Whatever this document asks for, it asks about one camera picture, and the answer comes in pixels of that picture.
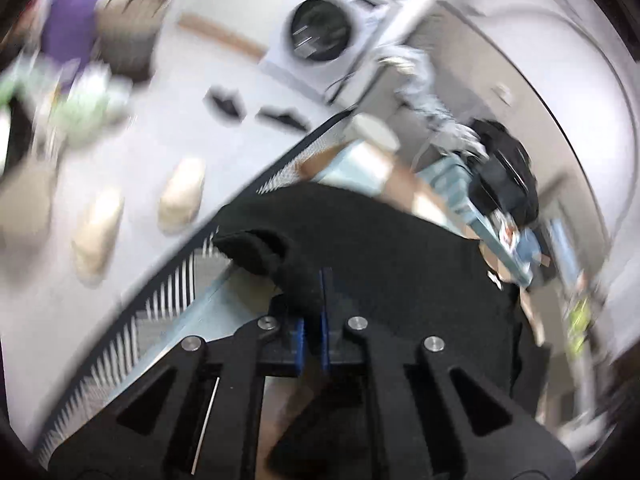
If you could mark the green white plastic bag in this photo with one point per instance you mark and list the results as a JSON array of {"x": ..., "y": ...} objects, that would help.
[{"x": 87, "y": 105}]

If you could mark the black slipper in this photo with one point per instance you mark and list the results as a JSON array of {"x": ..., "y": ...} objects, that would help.
[
  {"x": 225, "y": 104},
  {"x": 282, "y": 119}
]

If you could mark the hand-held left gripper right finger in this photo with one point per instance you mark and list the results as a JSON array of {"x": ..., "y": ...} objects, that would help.
[{"x": 326, "y": 330}]

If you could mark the purple bag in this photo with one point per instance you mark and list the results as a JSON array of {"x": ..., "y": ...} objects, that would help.
[{"x": 70, "y": 17}]

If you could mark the white washing machine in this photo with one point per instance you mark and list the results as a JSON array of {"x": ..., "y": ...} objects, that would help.
[{"x": 320, "y": 30}]

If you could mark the grey clothes pile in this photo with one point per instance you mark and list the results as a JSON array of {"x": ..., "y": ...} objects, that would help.
[{"x": 430, "y": 90}]

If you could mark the black backpack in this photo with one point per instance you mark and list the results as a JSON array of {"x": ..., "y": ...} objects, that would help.
[{"x": 507, "y": 170}]

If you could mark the woven basket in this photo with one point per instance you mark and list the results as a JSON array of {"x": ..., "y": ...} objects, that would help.
[{"x": 127, "y": 40}]

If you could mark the beige slipper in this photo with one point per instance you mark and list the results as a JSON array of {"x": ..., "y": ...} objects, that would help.
[
  {"x": 182, "y": 195},
  {"x": 97, "y": 235}
]

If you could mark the black knit sweater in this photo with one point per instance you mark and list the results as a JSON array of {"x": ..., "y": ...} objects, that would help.
[{"x": 400, "y": 260}]

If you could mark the checked blanket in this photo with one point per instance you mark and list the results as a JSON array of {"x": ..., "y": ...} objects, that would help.
[{"x": 360, "y": 166}]

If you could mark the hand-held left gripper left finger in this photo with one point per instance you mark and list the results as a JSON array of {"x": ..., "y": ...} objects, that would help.
[{"x": 299, "y": 347}]

